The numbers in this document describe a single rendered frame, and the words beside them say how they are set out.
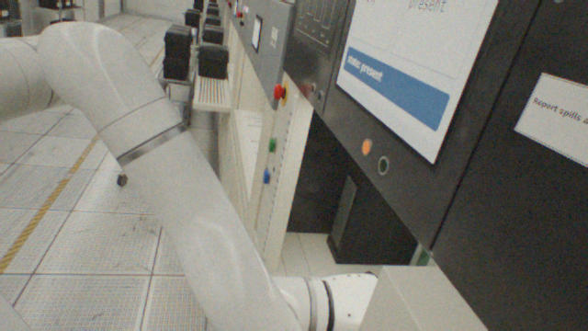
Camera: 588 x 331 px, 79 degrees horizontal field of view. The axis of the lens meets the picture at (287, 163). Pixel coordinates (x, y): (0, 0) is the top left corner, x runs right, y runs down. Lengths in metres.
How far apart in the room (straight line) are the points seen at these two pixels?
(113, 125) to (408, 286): 0.33
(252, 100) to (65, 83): 2.00
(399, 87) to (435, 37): 0.07
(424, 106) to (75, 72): 0.35
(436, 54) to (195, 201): 0.29
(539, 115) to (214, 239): 0.32
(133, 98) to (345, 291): 0.38
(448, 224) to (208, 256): 0.25
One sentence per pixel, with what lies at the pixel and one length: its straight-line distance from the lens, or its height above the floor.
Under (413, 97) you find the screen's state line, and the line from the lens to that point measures 0.38.
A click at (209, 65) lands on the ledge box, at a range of 3.31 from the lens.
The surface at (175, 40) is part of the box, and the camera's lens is 4.39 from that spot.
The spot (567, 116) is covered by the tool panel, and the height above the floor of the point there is 1.55.
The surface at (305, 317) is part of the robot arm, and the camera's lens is 0.51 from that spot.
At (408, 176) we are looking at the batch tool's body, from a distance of 0.37.
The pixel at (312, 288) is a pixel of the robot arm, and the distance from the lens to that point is 0.52.
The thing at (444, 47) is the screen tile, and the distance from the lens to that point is 0.36.
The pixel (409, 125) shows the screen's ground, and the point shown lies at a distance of 0.38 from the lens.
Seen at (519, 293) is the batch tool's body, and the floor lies 1.44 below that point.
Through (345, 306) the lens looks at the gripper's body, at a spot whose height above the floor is 1.21.
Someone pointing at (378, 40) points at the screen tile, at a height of 1.55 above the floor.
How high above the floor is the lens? 1.58
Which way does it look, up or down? 25 degrees down
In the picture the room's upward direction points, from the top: 12 degrees clockwise
